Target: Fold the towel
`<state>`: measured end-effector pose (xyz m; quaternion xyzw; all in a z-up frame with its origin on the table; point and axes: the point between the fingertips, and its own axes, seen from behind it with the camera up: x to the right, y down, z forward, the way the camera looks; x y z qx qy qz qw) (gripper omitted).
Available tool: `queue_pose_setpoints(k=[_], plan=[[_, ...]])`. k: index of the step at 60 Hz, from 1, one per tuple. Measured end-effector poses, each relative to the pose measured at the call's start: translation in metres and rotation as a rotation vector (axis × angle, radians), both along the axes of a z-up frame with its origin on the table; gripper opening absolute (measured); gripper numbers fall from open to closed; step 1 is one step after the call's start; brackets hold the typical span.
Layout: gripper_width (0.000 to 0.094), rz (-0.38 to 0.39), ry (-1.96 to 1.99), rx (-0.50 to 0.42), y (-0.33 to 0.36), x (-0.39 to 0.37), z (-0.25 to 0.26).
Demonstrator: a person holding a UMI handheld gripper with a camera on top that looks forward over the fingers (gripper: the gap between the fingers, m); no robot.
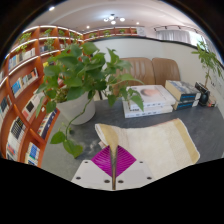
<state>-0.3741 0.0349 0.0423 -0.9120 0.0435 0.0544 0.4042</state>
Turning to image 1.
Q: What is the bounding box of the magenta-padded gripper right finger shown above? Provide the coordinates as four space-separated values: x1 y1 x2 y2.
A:
114 145 155 191

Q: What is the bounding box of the cream towel with yellow stripes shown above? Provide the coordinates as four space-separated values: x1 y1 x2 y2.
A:
94 118 201 191

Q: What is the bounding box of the white book with plain cover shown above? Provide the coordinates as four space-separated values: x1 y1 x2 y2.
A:
122 99 174 119

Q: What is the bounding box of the pothos plant in white pot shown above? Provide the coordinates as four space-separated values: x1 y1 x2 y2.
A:
34 41 145 159

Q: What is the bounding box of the white sheer curtain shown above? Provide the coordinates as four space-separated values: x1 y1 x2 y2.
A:
154 29 214 48

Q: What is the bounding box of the thin blue-spined book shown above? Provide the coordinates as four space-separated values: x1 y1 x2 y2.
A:
172 99 200 111

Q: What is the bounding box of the ceiling lamp with round bulbs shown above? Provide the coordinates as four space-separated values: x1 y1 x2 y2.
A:
103 13 126 26

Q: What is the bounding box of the orange wooden bookshelf unit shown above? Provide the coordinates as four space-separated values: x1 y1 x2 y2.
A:
0 24 138 168

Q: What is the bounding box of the blue-spined book with photo cover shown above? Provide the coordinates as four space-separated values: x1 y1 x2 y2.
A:
164 79 202 102

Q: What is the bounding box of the small tree in black pot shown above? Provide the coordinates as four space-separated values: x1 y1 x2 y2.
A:
191 39 224 107

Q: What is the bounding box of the black ceiling track light rail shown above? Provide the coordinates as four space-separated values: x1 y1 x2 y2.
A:
153 24 201 33

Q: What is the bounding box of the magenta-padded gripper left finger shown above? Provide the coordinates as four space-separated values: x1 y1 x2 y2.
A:
70 145 114 191

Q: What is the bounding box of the white book with face cover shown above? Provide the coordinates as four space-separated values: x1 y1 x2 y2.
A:
128 84 177 111

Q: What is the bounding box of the white poster on shelf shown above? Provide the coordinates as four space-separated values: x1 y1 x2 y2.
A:
136 26 147 37

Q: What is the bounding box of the small stack of books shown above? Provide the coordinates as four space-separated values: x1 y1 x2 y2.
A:
206 94 218 108

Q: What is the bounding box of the brown leather chair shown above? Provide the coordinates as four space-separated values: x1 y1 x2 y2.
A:
113 57 156 96
151 57 181 87

